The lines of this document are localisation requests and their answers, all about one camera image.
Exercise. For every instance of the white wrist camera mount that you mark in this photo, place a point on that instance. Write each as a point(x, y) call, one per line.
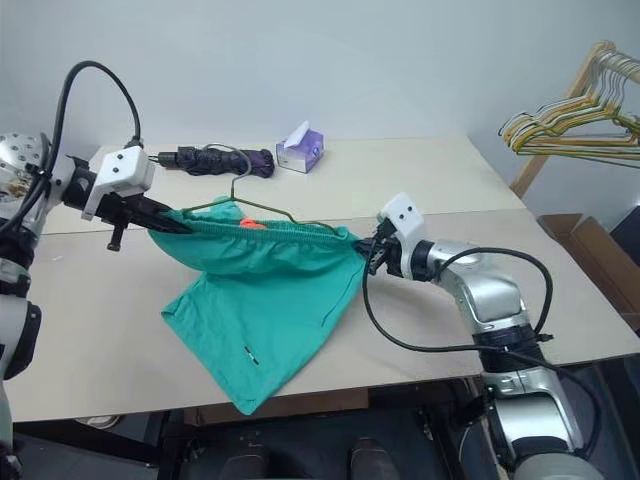
point(122, 167)
point(402, 215)

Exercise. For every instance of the brown cardboard box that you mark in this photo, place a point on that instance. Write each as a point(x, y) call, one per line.
point(595, 255)

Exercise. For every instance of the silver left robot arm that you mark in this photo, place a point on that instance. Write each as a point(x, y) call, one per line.
point(20, 320)

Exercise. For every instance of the white sneaker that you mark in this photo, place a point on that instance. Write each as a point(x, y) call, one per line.
point(100, 421)

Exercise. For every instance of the folded dark purple umbrella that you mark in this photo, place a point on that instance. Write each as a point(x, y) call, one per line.
point(215, 161)

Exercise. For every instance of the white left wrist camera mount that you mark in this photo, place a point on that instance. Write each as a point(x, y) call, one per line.
point(122, 167)

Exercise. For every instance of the purple tissue box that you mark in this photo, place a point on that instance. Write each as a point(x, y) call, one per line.
point(300, 152)

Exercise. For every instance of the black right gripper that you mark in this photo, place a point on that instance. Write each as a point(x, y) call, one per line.
point(386, 252)

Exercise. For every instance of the small orange tag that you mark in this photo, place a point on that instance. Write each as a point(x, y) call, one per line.
point(252, 223)

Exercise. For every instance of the black table frame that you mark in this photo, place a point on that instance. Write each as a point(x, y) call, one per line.
point(100, 445)

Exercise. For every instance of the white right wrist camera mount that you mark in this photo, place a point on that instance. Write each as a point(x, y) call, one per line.
point(402, 215)

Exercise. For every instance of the hangers on wooden rack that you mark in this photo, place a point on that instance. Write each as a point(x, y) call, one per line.
point(530, 170)

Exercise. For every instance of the green garment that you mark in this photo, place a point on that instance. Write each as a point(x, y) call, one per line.
point(260, 300)

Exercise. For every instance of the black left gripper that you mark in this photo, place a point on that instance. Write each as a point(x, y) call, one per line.
point(117, 212)

